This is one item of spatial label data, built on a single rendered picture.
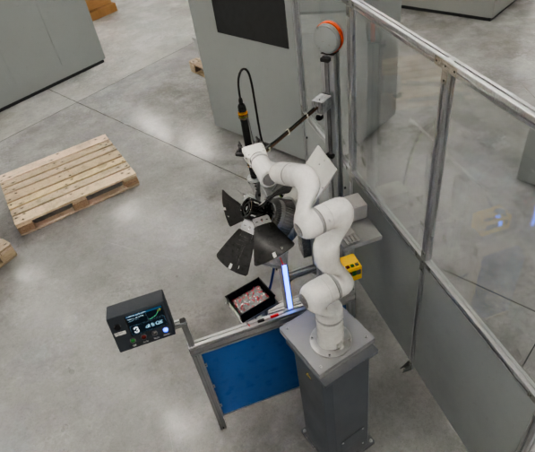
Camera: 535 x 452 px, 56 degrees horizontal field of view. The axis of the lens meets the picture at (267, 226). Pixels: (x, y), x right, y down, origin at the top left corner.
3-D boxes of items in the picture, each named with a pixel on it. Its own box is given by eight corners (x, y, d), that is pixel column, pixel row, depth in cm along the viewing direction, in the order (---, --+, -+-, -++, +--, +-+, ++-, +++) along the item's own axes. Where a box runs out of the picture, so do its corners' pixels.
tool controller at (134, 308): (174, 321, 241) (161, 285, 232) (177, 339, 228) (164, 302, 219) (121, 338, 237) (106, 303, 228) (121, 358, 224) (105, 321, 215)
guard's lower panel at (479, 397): (313, 204, 443) (306, 113, 383) (505, 499, 253) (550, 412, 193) (310, 205, 443) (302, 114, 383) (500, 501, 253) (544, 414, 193)
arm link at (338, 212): (310, 293, 211) (341, 276, 216) (326, 312, 203) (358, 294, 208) (303, 203, 177) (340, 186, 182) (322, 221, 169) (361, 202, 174)
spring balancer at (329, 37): (320, 47, 267) (313, 52, 263) (318, 16, 256) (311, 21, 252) (346, 51, 258) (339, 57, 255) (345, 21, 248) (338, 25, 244)
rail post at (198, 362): (225, 421, 308) (198, 349, 257) (227, 428, 305) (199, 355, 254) (219, 424, 308) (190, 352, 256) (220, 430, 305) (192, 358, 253)
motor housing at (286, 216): (271, 224, 294) (252, 218, 287) (291, 194, 285) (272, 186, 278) (283, 249, 278) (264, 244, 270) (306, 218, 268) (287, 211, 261)
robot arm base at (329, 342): (360, 342, 226) (360, 317, 214) (329, 366, 219) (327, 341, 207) (332, 317, 238) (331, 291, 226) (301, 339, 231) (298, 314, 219)
